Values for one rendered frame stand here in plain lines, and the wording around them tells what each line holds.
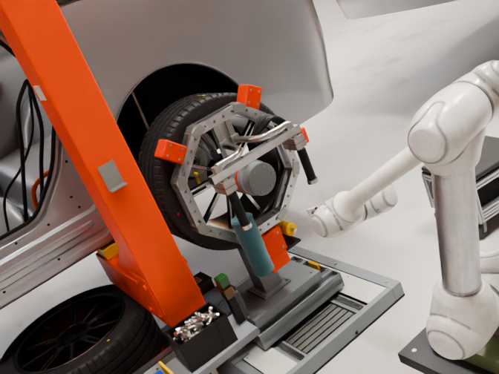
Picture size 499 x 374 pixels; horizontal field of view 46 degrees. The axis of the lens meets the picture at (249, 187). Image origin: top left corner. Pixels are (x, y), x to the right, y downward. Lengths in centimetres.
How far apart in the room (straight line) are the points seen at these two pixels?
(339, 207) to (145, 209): 70
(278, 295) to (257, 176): 69
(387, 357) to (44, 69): 168
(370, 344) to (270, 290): 50
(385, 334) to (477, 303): 101
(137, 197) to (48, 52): 55
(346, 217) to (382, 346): 93
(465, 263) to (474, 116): 41
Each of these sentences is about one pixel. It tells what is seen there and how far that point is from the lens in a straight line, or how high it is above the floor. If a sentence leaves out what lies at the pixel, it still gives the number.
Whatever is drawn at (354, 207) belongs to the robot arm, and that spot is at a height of 86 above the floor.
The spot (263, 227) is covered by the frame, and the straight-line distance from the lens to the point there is 243.
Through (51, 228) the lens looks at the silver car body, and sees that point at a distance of 254.
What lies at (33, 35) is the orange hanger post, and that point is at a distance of 193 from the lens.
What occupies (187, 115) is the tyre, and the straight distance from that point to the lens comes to 229.
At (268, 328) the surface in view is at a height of 15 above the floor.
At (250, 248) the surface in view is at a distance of 227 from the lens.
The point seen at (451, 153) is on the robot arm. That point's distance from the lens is 134.
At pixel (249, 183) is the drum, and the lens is 218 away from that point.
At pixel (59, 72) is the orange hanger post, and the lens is 194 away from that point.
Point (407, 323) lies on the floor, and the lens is 264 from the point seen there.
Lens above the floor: 163
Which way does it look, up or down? 21 degrees down
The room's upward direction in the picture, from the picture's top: 23 degrees counter-clockwise
